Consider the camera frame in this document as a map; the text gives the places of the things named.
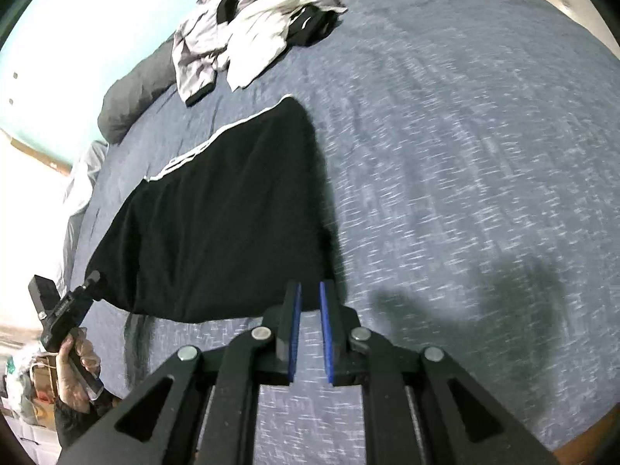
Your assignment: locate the black garment white stripe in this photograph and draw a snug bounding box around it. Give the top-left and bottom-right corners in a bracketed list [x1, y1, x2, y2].
[285, 4, 341, 49]

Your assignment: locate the person's left forearm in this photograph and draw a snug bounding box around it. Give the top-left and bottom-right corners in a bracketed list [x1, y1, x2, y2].
[52, 390, 127, 462]

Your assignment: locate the white plastic bag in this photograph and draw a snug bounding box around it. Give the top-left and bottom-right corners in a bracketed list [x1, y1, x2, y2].
[4, 353, 34, 420]

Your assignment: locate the light grey sheet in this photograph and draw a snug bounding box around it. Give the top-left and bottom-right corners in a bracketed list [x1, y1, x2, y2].
[55, 139, 110, 292]

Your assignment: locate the white shirt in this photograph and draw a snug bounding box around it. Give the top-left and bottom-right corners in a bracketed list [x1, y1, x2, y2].
[215, 0, 350, 93]

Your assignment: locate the brown bag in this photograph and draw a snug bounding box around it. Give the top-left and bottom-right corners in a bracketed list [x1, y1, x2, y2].
[28, 353, 63, 431]

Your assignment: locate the person's left hand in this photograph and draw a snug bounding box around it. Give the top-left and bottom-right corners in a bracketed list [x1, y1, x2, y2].
[55, 328, 106, 406]

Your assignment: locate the wooden window frame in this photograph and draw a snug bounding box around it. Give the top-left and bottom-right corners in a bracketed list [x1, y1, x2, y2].
[9, 136, 74, 176]

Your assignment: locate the pile of mixed clothes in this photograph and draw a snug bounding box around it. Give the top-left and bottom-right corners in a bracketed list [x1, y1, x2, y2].
[171, 0, 292, 108]

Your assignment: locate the bed with blue sheet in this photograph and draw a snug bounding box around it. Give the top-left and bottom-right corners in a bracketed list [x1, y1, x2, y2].
[57, 0, 620, 465]

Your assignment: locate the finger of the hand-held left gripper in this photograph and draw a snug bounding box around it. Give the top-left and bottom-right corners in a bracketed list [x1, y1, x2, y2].
[79, 271, 102, 300]

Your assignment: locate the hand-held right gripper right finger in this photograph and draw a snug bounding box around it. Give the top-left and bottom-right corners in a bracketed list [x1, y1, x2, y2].
[319, 279, 559, 465]

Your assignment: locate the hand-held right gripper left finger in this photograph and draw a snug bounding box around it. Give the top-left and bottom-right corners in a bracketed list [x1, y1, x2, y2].
[58, 280, 303, 465]

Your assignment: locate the black t-shirt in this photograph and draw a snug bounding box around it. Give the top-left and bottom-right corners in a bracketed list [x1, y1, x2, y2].
[87, 96, 348, 326]

